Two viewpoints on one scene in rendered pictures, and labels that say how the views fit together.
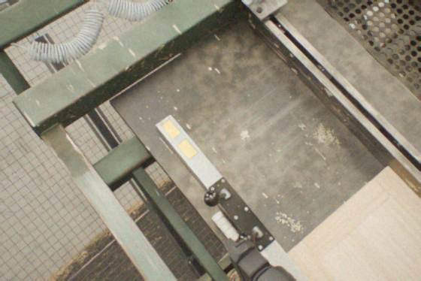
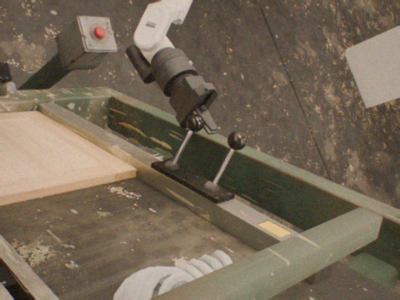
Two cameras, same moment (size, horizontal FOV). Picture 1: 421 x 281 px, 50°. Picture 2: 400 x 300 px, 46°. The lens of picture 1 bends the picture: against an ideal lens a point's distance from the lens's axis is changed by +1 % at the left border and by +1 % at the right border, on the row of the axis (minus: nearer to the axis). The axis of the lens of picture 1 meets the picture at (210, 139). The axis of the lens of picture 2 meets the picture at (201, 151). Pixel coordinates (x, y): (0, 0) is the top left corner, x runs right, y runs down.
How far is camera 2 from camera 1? 1.32 m
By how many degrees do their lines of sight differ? 92
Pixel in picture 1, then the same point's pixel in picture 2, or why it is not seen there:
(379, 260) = (28, 158)
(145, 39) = not seen: outside the picture
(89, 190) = (378, 204)
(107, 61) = not seen: outside the picture
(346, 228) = (55, 174)
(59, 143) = not seen: outside the picture
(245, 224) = (185, 171)
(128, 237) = (312, 177)
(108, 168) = (373, 263)
